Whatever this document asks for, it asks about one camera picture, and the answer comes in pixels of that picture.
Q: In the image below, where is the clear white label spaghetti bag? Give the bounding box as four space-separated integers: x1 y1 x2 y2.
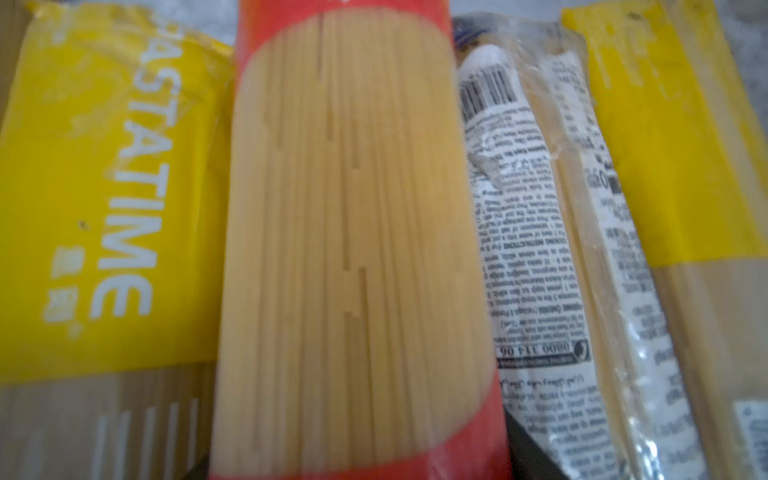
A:
453 12 709 479

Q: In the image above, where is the plain yellow spaghetti bag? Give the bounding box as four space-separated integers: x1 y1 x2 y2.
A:
561 1 767 479

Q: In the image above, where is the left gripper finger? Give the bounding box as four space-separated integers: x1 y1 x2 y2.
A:
504 410 568 480

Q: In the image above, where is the red spaghetti bag black label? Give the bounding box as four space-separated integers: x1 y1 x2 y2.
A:
209 1 512 479

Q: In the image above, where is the yellow Pastatime spaghetti bag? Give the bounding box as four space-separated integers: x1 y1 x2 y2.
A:
1 1 234 479

